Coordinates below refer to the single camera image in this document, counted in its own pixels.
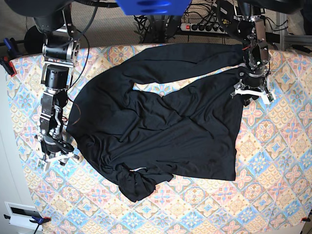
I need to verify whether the blue orange clamp upper left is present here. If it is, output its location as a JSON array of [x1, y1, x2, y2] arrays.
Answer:
[[0, 38, 18, 77]]

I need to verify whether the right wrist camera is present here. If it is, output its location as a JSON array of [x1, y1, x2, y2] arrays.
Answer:
[[37, 159, 50, 172]]

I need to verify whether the white power strip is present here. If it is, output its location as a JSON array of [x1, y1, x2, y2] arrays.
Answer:
[[180, 23, 227, 34]]

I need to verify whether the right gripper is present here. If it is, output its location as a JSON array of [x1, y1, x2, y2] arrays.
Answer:
[[40, 138, 80, 166]]

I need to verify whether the blue orange clamp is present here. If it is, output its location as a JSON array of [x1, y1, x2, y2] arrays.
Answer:
[[3, 214, 51, 234], [0, 38, 18, 77]]

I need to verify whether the white floor vent box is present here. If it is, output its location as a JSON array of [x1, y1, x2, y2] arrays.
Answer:
[[4, 201, 41, 231]]

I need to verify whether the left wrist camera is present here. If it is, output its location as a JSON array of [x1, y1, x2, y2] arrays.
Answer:
[[263, 92, 276, 105]]

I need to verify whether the orange clamp lower right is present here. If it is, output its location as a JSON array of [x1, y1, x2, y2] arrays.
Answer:
[[301, 217, 311, 222]]

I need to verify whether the patterned tablecloth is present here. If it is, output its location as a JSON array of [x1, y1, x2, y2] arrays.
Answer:
[[5, 50, 312, 234]]

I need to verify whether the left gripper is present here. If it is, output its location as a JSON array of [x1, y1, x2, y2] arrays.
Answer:
[[231, 79, 270, 104]]

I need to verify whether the blue orange clamp lower left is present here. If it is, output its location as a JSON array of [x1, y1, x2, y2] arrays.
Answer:
[[3, 214, 51, 234]]

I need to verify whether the black t-shirt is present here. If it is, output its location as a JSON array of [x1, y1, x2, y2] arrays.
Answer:
[[66, 43, 243, 202]]

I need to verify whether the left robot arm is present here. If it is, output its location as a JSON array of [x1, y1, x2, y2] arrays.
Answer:
[[216, 0, 275, 106]]

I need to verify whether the black round stool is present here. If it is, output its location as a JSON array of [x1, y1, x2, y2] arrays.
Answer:
[[24, 26, 48, 55]]

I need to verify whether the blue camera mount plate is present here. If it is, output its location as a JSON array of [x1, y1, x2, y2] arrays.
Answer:
[[116, 0, 191, 16]]

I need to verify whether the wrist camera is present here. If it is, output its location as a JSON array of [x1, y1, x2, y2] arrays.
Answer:
[[263, 92, 276, 105], [37, 159, 50, 172]]

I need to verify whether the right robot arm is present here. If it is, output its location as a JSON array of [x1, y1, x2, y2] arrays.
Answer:
[[6, 0, 85, 170]]

